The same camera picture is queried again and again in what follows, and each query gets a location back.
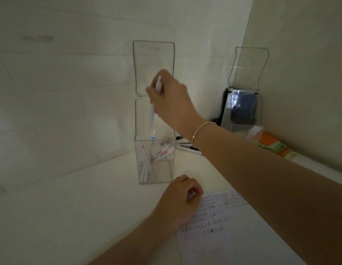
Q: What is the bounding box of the person's right hand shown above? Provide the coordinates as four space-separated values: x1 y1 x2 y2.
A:
145 69 216 142

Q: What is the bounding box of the person's left hand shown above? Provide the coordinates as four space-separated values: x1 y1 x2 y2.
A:
150 174 204 232

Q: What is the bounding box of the pile of assorted pens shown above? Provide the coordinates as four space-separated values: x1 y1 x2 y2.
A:
175 135 203 156

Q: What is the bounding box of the white pen orange clip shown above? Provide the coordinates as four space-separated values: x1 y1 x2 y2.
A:
153 146 173 163

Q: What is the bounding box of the clear acrylic box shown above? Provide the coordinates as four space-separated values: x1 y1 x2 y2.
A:
133 40 177 185
220 46 270 140

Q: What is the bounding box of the white paper sheet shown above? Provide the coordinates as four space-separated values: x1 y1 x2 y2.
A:
176 189 307 265

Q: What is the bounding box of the person's left forearm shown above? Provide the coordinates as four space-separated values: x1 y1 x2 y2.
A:
88 215 177 265

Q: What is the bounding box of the person's right forearm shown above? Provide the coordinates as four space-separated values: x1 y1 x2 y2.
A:
192 123 342 265

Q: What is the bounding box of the black bag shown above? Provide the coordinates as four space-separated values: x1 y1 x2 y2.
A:
212 88 235 126

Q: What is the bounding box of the stack of coloured sticky notes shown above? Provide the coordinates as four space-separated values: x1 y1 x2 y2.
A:
258 131 297 160

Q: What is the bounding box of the thin wrist bracelet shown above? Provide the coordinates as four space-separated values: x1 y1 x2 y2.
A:
191 121 217 143

